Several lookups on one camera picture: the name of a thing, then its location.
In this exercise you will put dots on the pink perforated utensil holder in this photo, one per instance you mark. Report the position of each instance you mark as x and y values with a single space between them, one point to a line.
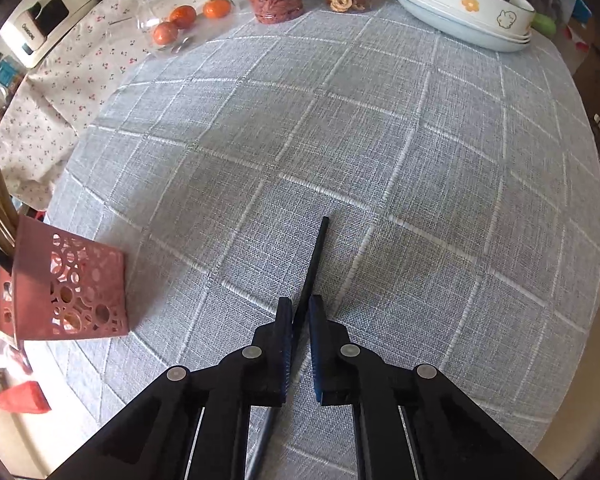
35 270

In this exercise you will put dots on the white countertop appliance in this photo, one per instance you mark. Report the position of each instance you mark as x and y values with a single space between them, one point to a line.
35 30

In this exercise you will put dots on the teal box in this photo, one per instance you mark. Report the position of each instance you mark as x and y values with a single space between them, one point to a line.
5 72

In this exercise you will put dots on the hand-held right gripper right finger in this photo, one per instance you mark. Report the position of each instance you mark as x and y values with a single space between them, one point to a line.
319 355

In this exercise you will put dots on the small tangerine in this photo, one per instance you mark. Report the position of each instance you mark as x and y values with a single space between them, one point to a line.
165 33
182 16
217 7

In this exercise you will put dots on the grey checked tablecloth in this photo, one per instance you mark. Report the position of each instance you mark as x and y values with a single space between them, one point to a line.
355 160

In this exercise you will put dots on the white floral cloth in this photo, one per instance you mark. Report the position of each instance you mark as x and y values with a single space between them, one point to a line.
70 95

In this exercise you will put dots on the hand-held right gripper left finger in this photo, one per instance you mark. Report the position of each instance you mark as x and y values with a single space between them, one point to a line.
282 355

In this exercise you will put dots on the cardboard box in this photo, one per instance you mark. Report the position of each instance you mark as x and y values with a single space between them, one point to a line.
580 35

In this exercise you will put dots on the red plastic bag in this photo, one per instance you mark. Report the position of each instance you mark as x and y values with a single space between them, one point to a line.
22 399

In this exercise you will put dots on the white plate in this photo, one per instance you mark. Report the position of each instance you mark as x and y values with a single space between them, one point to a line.
480 40
430 7
460 27

